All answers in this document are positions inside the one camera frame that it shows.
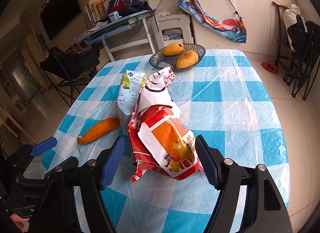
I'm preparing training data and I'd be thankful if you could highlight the orange carrot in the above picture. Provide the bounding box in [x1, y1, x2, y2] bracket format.
[76, 117, 120, 154]

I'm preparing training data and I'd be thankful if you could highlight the red orange snack bag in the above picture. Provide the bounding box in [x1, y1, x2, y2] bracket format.
[127, 67, 204, 182]

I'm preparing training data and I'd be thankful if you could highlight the left hand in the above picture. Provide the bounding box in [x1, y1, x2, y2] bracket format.
[10, 213, 29, 232]

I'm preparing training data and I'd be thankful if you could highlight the blue milk carton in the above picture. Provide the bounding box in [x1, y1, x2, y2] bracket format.
[117, 70, 148, 135]

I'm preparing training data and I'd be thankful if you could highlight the yellow mango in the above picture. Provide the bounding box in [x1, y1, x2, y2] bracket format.
[175, 50, 199, 69]
[161, 42, 184, 56]

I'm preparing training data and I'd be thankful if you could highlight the black folding camp chair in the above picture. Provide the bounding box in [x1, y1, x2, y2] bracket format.
[40, 46, 100, 107]

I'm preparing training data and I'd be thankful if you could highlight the red slipper on floor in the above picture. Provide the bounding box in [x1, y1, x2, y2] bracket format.
[261, 62, 279, 75]

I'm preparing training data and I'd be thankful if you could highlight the glass fruit bowl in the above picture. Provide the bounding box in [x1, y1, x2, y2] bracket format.
[149, 43, 206, 72]

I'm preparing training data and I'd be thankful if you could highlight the blue study desk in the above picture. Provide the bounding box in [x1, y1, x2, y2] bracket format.
[73, 9, 156, 62]

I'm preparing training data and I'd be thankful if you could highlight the colourful hanging fabric banner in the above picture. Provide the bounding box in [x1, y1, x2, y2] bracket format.
[177, 0, 247, 44]

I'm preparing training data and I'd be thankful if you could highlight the white plastic stool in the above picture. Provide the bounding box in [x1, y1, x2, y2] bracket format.
[151, 14, 194, 49]

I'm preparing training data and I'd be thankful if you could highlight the row of books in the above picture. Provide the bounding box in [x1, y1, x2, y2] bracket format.
[84, 0, 110, 23]

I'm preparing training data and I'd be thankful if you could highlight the black folded chair right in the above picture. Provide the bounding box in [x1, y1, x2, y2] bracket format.
[286, 16, 319, 101]

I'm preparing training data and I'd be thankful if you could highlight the white stuffed sack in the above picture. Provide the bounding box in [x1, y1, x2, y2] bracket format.
[283, 4, 308, 51]

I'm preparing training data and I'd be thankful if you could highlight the dark blue red backpack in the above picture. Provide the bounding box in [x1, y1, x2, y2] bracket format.
[107, 0, 151, 17]

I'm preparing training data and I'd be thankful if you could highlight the white storage cabinet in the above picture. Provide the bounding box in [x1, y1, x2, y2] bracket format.
[192, 0, 296, 55]

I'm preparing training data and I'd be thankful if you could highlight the black wall television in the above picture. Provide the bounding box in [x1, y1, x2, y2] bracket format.
[40, 0, 81, 40]

